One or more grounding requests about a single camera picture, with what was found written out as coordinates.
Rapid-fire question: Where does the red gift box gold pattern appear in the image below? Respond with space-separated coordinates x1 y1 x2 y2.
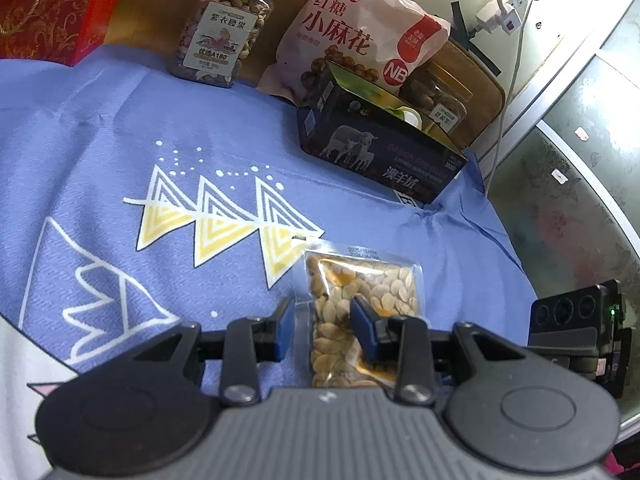
0 0 137 68

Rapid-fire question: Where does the black tape strip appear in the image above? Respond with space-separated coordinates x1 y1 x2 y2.
450 2 503 77

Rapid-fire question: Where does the brown rounded board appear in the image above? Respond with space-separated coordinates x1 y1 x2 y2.
425 34 507 150

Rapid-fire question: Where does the pink snack bag red label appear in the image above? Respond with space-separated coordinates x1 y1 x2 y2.
256 0 452 107

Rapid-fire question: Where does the black box sheep print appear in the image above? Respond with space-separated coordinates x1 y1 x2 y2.
296 60 469 206

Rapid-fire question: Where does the blue printed blanket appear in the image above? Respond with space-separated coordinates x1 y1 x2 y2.
0 42 540 466

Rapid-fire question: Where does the white cable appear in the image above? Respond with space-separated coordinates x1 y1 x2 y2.
486 0 532 196

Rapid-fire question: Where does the clear nut packet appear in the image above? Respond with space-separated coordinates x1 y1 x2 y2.
302 244 427 389

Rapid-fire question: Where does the white power strip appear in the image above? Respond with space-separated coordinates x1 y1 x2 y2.
474 0 540 37

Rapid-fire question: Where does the frosted glass door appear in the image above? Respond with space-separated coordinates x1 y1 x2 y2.
487 10 640 311

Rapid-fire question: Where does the dark nut jar gold lid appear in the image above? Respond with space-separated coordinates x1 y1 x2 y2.
400 61 474 137

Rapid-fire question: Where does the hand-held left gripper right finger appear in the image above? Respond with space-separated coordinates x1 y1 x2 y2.
349 296 528 404

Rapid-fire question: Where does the pale nut jar gold lid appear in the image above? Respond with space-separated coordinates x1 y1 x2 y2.
167 0 281 89

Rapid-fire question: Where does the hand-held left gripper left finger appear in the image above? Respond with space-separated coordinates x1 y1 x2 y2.
132 296 296 407

